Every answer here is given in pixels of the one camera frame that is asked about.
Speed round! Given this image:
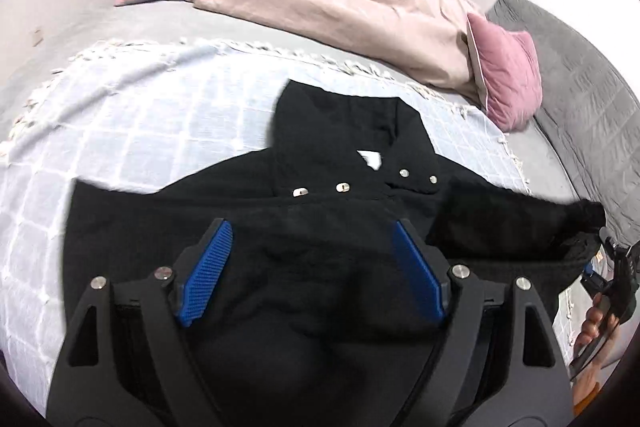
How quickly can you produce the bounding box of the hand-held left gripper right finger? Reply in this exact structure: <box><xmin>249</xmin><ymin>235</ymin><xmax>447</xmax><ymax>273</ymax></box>
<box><xmin>392</xmin><ymin>219</ymin><xmax>573</xmax><ymax>427</ymax></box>

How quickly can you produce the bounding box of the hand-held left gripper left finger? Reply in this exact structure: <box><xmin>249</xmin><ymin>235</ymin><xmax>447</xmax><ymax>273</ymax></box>
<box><xmin>46</xmin><ymin>218</ymin><xmax>234</xmax><ymax>427</ymax></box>

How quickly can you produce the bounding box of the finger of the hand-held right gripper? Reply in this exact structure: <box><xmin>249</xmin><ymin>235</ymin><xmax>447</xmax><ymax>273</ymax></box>
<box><xmin>598</xmin><ymin>228</ymin><xmax>623</xmax><ymax>264</ymax></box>

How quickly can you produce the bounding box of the black jacket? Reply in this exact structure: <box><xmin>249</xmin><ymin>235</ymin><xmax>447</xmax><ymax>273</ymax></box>
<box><xmin>62</xmin><ymin>79</ymin><xmax>607</xmax><ymax>427</ymax></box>

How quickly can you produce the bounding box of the person's right hand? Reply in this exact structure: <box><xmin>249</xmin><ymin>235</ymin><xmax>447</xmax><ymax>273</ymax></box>
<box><xmin>573</xmin><ymin>294</ymin><xmax>622</xmax><ymax>356</ymax></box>

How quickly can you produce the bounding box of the grey padded headboard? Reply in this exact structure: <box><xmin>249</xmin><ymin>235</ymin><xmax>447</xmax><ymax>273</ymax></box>
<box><xmin>486</xmin><ymin>0</ymin><xmax>638</xmax><ymax>253</ymax></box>

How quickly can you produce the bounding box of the checked blanket with fringe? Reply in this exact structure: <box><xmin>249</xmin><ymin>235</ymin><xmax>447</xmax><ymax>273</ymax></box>
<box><xmin>0</xmin><ymin>38</ymin><xmax>531</xmax><ymax>358</ymax></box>

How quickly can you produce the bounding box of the pink pillow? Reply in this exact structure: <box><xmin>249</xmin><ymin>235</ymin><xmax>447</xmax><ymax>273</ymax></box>
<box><xmin>465</xmin><ymin>13</ymin><xmax>544</xmax><ymax>132</ymax></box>

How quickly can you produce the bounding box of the bed with grey sheet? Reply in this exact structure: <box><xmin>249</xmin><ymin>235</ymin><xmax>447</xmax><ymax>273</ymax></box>
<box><xmin>0</xmin><ymin>0</ymin><xmax>621</xmax><ymax>408</ymax></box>

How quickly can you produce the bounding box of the pale pink duvet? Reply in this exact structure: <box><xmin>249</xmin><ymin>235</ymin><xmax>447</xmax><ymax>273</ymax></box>
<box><xmin>145</xmin><ymin>0</ymin><xmax>488</xmax><ymax>100</ymax></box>

